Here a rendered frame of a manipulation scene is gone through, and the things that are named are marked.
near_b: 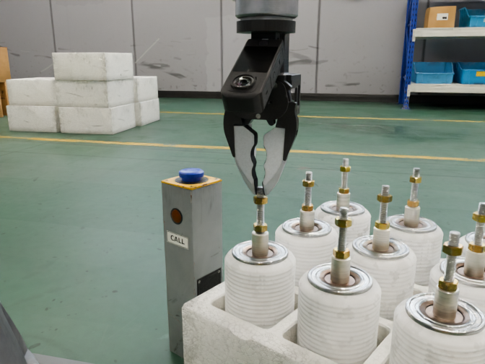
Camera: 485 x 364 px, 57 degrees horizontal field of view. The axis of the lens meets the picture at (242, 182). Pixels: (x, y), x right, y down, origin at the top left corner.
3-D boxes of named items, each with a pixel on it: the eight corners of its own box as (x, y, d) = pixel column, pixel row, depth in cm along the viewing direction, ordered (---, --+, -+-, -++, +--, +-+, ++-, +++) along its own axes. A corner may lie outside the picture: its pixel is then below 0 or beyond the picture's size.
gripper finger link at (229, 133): (261, 157, 58) (265, 88, 55) (258, 160, 56) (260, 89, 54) (226, 153, 59) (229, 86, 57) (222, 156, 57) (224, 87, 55)
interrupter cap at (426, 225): (433, 220, 73) (434, 216, 73) (439, 237, 66) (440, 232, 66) (385, 216, 75) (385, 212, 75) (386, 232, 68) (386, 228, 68)
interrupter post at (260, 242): (255, 260, 59) (255, 236, 58) (247, 253, 61) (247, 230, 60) (272, 256, 60) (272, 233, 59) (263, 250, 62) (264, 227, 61)
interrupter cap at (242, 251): (245, 271, 56) (245, 266, 56) (223, 249, 62) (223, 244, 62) (299, 261, 59) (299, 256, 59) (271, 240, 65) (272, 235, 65)
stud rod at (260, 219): (255, 242, 60) (255, 187, 58) (258, 239, 61) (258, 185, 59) (262, 243, 59) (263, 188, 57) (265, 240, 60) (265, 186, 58)
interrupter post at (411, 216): (418, 224, 72) (420, 204, 71) (419, 230, 70) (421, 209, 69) (402, 222, 72) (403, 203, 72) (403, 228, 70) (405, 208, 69)
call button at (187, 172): (191, 187, 70) (190, 174, 69) (174, 183, 72) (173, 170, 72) (208, 182, 73) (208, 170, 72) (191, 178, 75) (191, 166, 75)
